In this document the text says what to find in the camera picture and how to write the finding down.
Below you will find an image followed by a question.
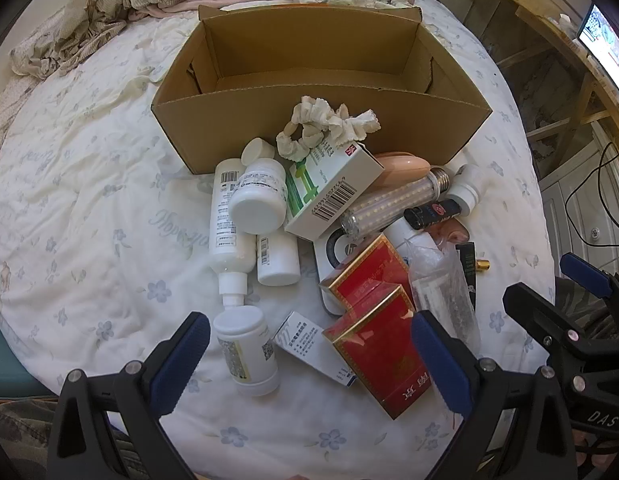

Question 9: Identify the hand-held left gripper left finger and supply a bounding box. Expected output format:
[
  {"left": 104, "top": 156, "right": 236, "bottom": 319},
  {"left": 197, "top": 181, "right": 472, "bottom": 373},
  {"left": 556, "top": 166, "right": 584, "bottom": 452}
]
[{"left": 49, "top": 311, "right": 212, "bottom": 480}]

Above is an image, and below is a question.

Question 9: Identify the computer monitor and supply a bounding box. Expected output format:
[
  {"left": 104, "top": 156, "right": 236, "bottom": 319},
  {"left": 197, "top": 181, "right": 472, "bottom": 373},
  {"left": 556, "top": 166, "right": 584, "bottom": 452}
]
[{"left": 577, "top": 4, "right": 619, "bottom": 103}]

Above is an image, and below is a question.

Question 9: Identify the black lighter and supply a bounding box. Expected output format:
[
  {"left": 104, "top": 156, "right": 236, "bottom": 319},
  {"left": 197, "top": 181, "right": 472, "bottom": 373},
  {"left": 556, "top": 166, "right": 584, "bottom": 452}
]
[{"left": 403, "top": 199, "right": 463, "bottom": 228}]

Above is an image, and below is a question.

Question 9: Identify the white cabinet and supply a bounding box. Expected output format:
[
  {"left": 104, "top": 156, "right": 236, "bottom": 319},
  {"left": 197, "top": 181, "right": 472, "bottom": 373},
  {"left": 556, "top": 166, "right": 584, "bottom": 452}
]
[{"left": 537, "top": 120, "right": 619, "bottom": 281}]

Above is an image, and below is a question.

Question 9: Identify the LED corn bulb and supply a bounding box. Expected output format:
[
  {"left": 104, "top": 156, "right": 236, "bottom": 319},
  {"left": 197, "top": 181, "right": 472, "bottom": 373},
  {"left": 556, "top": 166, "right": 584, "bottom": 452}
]
[{"left": 339, "top": 166, "right": 453, "bottom": 236}]

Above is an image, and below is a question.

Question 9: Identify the white floral comforter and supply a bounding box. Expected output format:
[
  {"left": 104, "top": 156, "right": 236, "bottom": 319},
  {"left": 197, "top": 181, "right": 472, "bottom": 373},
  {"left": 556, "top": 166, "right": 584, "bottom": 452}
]
[{"left": 0, "top": 0, "right": 555, "bottom": 480}]

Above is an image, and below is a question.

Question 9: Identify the wooden desk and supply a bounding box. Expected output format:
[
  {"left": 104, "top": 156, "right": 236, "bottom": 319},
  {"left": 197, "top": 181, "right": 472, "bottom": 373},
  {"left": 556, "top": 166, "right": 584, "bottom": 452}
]
[{"left": 447, "top": 0, "right": 619, "bottom": 126}]

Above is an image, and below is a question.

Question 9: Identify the brown cardboard box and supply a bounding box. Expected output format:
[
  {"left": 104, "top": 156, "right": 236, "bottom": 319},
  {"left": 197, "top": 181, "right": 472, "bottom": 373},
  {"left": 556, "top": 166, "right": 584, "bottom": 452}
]
[{"left": 150, "top": 4, "right": 493, "bottom": 173}]

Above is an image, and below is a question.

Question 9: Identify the crumpled beige blanket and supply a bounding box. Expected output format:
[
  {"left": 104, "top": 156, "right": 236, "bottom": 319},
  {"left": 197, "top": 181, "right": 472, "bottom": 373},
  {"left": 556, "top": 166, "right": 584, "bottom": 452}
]
[{"left": 9, "top": 0, "right": 270, "bottom": 78}]

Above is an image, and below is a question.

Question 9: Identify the red and gold cigarette box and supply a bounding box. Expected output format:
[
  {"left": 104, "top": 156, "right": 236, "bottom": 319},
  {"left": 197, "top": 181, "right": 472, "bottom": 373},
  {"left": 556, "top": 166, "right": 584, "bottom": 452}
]
[
  {"left": 319, "top": 233, "right": 416, "bottom": 311},
  {"left": 322, "top": 285, "right": 435, "bottom": 420}
]

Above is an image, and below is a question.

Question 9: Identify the small white carton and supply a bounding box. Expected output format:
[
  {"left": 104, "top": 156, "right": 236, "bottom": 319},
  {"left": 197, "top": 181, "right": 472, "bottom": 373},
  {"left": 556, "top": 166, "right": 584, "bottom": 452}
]
[{"left": 274, "top": 311, "right": 360, "bottom": 390}]

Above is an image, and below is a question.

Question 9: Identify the tall white lotion bottle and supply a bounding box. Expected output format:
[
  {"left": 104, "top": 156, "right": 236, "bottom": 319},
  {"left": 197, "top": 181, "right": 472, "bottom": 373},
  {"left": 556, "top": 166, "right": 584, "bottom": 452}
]
[{"left": 209, "top": 159, "right": 257, "bottom": 311}]

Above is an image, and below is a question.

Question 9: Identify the white bottle cap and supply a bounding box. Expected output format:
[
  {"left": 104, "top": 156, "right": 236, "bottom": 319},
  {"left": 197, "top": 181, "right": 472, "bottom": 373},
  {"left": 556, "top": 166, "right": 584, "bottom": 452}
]
[{"left": 240, "top": 138, "right": 276, "bottom": 166}]

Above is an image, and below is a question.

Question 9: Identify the green and white medicine box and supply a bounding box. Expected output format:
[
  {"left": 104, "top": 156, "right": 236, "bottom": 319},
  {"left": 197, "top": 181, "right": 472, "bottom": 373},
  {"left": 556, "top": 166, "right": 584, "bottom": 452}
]
[{"left": 284, "top": 142, "right": 385, "bottom": 239}]

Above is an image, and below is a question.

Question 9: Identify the white device with black ring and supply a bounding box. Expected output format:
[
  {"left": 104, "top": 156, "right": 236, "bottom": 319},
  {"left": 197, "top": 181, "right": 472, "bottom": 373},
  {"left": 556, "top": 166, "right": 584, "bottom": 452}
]
[{"left": 314, "top": 227, "right": 370, "bottom": 316}]

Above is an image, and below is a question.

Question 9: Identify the teal mattress edge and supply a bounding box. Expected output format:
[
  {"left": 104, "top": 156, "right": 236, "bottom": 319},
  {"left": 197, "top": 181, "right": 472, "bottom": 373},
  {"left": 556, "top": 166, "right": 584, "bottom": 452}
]
[{"left": 0, "top": 307, "right": 57, "bottom": 402}]

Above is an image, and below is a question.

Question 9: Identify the pink bottle with gold cap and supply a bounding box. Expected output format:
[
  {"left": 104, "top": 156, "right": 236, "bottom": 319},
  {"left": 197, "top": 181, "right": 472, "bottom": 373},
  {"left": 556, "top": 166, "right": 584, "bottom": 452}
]
[{"left": 437, "top": 217, "right": 490, "bottom": 272}]

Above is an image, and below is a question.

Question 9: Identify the small white bottle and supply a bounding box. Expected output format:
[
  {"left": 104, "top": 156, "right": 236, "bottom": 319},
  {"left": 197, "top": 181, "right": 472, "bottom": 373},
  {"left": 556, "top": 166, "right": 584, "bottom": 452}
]
[{"left": 447, "top": 164, "right": 483, "bottom": 216}]

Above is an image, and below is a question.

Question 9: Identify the white pill bottle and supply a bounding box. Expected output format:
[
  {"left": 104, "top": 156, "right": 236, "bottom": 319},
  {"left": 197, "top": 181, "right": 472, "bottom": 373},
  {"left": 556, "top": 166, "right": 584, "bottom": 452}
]
[
  {"left": 212, "top": 306, "right": 281, "bottom": 397},
  {"left": 228, "top": 156, "right": 288, "bottom": 235},
  {"left": 256, "top": 232, "right": 301, "bottom": 287}
]

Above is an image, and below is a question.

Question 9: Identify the clear plastic bag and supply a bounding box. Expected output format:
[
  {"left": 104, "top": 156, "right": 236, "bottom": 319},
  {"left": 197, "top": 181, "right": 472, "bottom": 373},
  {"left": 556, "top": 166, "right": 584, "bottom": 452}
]
[{"left": 404, "top": 232, "right": 483, "bottom": 351}]

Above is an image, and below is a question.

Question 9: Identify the person's right hand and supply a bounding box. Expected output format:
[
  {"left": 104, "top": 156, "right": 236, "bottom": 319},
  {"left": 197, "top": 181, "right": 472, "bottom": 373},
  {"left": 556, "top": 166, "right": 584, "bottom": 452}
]
[{"left": 572, "top": 425, "right": 619, "bottom": 480}]

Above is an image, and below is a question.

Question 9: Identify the black cable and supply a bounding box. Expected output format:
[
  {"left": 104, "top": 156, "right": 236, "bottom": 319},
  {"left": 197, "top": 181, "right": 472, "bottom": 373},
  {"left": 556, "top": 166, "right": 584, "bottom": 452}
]
[{"left": 564, "top": 142, "right": 619, "bottom": 248}]

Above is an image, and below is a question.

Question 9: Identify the white lace scrunchie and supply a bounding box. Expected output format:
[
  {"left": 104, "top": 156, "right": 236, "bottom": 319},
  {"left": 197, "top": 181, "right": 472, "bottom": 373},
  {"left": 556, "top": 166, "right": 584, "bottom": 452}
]
[{"left": 276, "top": 96, "right": 381, "bottom": 162}]

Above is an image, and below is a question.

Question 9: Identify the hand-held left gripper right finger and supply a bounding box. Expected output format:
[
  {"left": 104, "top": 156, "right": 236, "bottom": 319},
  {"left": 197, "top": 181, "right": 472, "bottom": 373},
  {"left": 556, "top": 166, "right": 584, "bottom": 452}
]
[{"left": 411, "top": 310, "right": 577, "bottom": 480}]

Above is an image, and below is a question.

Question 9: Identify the peach oval case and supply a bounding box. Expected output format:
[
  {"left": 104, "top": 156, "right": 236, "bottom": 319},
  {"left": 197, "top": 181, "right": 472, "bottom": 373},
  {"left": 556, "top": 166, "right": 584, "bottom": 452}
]
[{"left": 374, "top": 152, "right": 431, "bottom": 187}]

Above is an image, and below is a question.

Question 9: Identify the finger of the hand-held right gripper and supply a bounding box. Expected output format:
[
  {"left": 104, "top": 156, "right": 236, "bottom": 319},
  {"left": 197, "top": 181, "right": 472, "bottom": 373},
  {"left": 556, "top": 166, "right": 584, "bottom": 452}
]
[
  {"left": 503, "top": 284, "right": 597, "bottom": 376},
  {"left": 561, "top": 253, "right": 619, "bottom": 311}
]

